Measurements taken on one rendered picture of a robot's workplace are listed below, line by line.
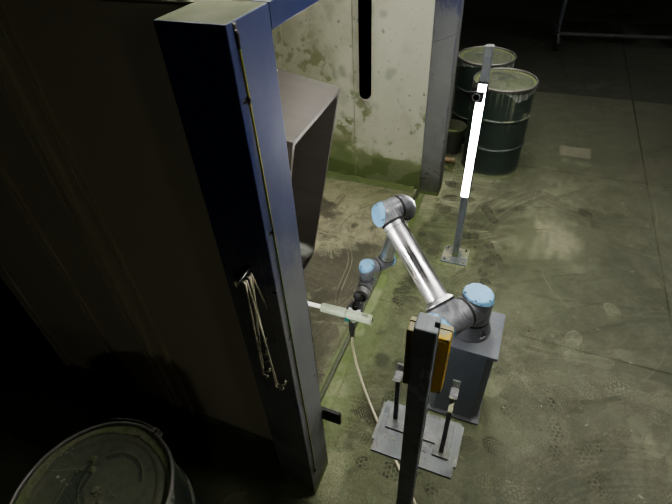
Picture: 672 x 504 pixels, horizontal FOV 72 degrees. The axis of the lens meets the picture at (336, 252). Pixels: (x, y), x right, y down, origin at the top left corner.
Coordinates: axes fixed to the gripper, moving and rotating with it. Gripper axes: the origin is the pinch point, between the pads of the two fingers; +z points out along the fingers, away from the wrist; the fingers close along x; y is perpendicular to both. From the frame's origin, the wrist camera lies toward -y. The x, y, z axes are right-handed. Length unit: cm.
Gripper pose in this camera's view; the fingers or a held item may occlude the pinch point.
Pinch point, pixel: (350, 319)
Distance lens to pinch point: 266.4
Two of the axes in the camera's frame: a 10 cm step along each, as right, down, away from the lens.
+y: 0.2, 7.3, 6.9
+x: -9.5, -2.1, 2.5
